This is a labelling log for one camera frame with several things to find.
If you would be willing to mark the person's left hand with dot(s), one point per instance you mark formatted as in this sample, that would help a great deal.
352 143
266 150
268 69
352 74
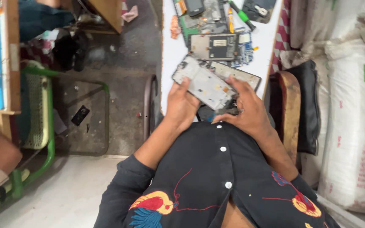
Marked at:
180 109

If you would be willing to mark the person's right hand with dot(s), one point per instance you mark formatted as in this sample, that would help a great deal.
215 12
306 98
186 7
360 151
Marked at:
252 114

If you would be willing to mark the small black phone part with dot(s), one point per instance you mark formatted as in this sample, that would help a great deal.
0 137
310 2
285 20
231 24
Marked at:
230 110

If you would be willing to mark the silver phone frame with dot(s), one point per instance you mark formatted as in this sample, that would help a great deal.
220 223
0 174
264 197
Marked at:
203 84

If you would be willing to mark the brown metal tube leg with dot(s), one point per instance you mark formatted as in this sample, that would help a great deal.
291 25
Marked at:
147 104

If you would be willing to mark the wooden chair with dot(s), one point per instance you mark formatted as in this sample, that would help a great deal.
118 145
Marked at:
288 104

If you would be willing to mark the black bag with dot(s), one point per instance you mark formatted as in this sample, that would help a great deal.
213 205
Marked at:
307 107

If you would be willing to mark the blue circuit board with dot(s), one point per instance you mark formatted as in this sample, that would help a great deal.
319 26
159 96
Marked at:
246 47

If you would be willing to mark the black embroidered shirt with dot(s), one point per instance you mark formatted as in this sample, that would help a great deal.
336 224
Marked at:
201 177

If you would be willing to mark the green circuit board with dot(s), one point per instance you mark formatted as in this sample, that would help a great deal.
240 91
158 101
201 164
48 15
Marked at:
187 30

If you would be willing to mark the red checkered cloth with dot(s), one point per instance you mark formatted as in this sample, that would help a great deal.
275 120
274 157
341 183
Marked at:
280 34

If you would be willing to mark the heap of white sacks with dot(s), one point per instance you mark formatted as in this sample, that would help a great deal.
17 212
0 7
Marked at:
347 110

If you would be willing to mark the black flat part on floor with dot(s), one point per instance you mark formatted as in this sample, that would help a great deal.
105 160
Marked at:
80 115

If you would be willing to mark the orange small packet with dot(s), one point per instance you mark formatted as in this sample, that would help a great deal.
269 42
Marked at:
180 7

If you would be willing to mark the black phone back cover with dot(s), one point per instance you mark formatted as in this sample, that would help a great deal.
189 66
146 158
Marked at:
258 11

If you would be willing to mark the black phone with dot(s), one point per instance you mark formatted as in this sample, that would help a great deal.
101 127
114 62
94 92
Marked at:
194 6

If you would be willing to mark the pink cloth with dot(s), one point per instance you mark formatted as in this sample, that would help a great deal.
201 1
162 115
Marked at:
130 14

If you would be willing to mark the wooden bench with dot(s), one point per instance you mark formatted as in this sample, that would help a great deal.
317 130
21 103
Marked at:
106 14

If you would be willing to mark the black shoes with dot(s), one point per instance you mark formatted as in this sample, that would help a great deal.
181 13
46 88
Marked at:
71 50

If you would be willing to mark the green metal chair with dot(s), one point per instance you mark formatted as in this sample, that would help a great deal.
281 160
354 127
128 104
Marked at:
38 110

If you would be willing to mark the black-rimmed phone frame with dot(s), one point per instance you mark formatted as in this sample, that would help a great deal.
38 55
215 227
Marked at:
236 73

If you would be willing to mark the grey phone frame with label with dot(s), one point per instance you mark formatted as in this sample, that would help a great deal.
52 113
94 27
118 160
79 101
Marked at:
213 47

